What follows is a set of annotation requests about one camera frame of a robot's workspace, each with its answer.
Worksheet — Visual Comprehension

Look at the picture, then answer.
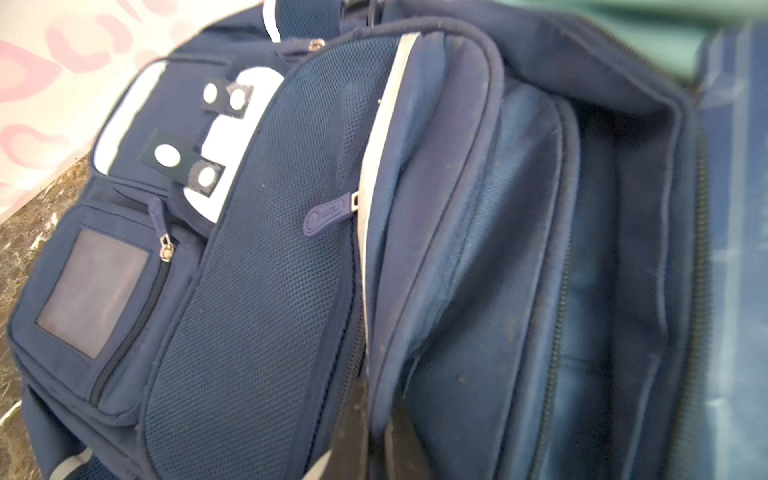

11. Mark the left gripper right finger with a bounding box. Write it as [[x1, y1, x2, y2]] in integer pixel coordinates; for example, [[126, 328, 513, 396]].
[[384, 398, 436, 480]]

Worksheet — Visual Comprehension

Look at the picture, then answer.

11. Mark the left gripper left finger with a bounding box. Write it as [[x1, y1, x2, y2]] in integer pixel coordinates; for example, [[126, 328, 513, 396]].
[[302, 379, 369, 480]]

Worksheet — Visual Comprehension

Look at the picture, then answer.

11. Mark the navy blue student backpack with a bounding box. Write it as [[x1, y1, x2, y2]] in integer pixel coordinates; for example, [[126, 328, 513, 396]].
[[8, 1, 714, 479]]

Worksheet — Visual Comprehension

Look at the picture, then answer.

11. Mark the blue book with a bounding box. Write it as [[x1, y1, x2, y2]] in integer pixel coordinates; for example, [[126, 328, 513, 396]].
[[699, 23, 767, 479]]

